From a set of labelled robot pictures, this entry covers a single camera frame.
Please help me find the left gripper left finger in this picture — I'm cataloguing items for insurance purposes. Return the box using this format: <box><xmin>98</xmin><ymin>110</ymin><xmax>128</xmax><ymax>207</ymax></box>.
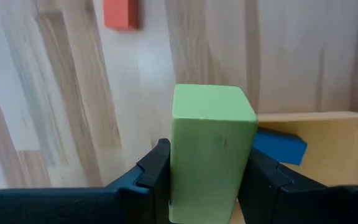
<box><xmin>0</xmin><ymin>138</ymin><xmax>172</xmax><ymax>224</ymax></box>

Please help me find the large green block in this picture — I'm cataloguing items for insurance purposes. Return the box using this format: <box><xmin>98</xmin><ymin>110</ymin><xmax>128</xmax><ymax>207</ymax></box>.
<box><xmin>168</xmin><ymin>83</ymin><xmax>259</xmax><ymax>224</ymax></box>

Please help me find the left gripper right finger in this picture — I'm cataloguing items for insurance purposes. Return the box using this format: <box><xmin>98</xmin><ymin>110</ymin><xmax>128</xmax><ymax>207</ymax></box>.
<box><xmin>237</xmin><ymin>147</ymin><xmax>358</xmax><ymax>224</ymax></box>

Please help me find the large blue block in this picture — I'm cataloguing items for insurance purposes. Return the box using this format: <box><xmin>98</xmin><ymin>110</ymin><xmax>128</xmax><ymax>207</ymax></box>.
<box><xmin>252</xmin><ymin>127</ymin><xmax>308</xmax><ymax>167</ymax></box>

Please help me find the large red block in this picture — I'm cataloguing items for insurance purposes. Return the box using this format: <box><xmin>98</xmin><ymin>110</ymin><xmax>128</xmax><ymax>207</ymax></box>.
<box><xmin>103</xmin><ymin>0</ymin><xmax>140</xmax><ymax>31</ymax></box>

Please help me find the yellow plastic bin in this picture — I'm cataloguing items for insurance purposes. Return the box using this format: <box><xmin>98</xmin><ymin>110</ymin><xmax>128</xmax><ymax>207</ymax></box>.
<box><xmin>228</xmin><ymin>110</ymin><xmax>358</xmax><ymax>224</ymax></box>

